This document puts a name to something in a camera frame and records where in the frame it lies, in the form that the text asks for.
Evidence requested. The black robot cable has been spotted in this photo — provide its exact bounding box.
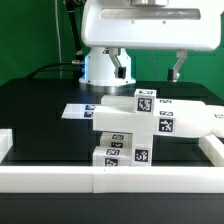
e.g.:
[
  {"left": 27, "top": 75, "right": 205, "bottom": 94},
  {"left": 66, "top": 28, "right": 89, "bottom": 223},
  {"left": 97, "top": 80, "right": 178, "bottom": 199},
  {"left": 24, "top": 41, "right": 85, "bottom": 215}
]
[{"left": 25, "top": 0, "right": 86, "bottom": 79}]

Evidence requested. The white paper tag sheet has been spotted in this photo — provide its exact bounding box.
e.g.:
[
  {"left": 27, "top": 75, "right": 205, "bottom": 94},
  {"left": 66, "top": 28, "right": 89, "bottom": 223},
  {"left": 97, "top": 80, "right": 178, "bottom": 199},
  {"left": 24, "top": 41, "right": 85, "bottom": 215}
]
[{"left": 62, "top": 104, "right": 97, "bottom": 119}]

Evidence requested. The white front fence wall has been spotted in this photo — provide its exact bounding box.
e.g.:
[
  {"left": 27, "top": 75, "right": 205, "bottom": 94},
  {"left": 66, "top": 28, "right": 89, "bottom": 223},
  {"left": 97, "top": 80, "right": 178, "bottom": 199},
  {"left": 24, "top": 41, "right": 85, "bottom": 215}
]
[{"left": 0, "top": 166, "right": 224, "bottom": 193}]

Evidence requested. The white tagged cube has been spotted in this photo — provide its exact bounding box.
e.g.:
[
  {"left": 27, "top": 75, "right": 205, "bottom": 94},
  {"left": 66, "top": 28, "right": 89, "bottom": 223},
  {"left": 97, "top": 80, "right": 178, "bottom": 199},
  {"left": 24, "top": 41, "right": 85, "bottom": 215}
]
[{"left": 134, "top": 89, "right": 157, "bottom": 114}]

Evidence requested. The white left fence wall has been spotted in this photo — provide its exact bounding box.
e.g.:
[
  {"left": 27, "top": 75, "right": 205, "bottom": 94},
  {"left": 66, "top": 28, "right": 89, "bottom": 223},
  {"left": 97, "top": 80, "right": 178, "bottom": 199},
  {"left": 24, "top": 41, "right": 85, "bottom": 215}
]
[{"left": 0, "top": 129, "right": 13, "bottom": 163}]

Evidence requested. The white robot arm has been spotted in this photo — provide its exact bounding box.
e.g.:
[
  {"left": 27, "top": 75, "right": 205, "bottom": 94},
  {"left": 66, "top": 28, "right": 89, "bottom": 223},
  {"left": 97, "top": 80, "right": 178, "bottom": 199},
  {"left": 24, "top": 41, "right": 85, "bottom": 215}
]
[{"left": 81, "top": 0, "right": 224, "bottom": 86}]

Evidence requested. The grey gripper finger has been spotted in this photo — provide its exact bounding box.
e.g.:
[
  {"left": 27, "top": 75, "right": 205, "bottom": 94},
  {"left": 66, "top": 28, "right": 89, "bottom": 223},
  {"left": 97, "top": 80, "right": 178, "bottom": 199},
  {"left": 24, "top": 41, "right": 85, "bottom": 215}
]
[
  {"left": 167, "top": 50, "right": 187, "bottom": 82},
  {"left": 109, "top": 48, "right": 126, "bottom": 79}
]

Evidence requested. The white chair back part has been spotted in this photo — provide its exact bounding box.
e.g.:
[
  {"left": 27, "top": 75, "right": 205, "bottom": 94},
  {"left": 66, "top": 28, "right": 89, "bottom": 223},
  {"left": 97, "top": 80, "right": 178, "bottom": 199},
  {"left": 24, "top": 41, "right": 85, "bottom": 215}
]
[{"left": 93, "top": 95, "right": 224, "bottom": 138}]

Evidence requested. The white thin cable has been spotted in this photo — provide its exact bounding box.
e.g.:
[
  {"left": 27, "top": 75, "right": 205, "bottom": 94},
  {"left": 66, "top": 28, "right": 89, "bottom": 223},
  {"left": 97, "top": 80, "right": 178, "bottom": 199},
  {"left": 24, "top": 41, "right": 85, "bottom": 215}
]
[{"left": 54, "top": 0, "right": 64, "bottom": 80}]

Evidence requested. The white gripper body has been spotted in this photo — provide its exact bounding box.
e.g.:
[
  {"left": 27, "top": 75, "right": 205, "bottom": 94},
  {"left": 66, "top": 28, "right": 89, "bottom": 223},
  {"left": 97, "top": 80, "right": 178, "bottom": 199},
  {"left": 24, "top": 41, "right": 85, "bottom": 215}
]
[{"left": 81, "top": 0, "right": 224, "bottom": 51}]

